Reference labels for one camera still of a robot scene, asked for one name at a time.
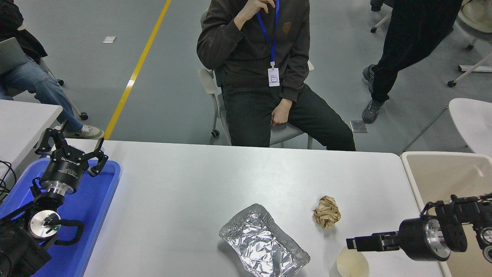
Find grey office chair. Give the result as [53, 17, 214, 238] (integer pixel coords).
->
[198, 10, 316, 150]

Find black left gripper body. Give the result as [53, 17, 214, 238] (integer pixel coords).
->
[40, 150, 90, 191]

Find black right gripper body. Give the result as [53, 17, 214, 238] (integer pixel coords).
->
[398, 217, 428, 262]

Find person's left hand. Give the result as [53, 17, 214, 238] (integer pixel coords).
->
[271, 99, 293, 127]

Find grey laptop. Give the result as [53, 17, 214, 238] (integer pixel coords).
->
[0, 37, 29, 75]

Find large pale bin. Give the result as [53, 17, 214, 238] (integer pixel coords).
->
[400, 151, 492, 277]

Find tan paper ball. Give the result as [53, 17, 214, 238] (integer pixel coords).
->
[313, 196, 342, 229]

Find person's right hand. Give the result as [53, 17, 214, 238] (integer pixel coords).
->
[235, 0, 276, 28]

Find white moulded chair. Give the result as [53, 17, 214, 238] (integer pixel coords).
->
[403, 98, 492, 158]

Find blue plastic tray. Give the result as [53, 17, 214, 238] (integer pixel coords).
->
[0, 157, 121, 277]

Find black cables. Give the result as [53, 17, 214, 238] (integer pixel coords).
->
[0, 160, 18, 202]

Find foil tray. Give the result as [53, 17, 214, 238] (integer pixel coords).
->
[219, 204, 311, 277]

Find white paper cup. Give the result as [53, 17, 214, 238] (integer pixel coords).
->
[336, 246, 370, 277]

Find cream-backed swivel chair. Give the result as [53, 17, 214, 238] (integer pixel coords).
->
[455, 0, 492, 51]

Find person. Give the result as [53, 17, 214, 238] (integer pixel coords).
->
[0, 0, 105, 140]
[196, 0, 356, 151]
[361, 0, 464, 124]
[370, 0, 394, 12]

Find white side table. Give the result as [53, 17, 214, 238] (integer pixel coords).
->
[0, 99, 63, 185]

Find white chair base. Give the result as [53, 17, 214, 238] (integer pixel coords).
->
[448, 52, 492, 88]

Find blue lanyard with badge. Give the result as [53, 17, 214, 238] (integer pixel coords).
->
[256, 0, 281, 87]

